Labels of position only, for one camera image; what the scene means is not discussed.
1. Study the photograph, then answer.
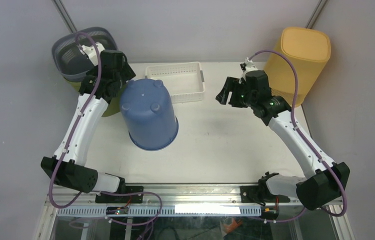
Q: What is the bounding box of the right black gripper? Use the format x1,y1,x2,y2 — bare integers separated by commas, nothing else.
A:
215,77,256,109

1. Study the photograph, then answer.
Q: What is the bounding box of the white perforated plastic tray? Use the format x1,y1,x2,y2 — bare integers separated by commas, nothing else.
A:
145,61,206,104

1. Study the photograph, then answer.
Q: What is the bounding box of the blue plastic bucket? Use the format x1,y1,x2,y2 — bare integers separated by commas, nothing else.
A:
119,78,179,151

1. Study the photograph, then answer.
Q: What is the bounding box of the yellow slatted waste bin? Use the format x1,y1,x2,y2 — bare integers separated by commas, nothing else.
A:
263,26,331,107

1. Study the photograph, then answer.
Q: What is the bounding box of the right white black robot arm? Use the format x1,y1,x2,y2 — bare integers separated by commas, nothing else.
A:
215,70,351,211

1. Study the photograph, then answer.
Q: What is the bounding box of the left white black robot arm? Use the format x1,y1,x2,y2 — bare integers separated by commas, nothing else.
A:
41,50,136,203

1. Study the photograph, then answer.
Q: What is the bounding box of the olive green waste bin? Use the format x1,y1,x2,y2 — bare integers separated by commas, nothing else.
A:
65,79,126,118

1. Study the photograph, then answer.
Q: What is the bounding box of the grey mesh waste bin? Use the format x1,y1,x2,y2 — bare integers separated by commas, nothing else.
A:
51,26,118,83

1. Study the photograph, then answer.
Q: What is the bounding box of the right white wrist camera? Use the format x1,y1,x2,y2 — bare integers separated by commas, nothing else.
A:
240,57,259,78

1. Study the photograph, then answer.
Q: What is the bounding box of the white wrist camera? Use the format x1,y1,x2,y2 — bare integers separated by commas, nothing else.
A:
78,42,105,66
240,57,259,78

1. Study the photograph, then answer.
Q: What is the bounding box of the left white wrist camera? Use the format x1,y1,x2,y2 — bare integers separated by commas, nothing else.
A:
78,42,105,66

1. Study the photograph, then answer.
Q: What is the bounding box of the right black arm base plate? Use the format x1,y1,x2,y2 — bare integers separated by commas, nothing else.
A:
239,185,291,206

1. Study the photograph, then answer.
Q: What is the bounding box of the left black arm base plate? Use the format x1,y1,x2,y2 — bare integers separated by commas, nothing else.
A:
95,185,144,204

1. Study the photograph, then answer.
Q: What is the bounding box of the aluminium mounting rail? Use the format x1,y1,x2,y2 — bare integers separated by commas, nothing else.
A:
52,183,302,207

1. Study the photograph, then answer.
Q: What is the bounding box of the white slotted cable duct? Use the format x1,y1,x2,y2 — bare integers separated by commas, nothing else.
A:
57,203,261,218

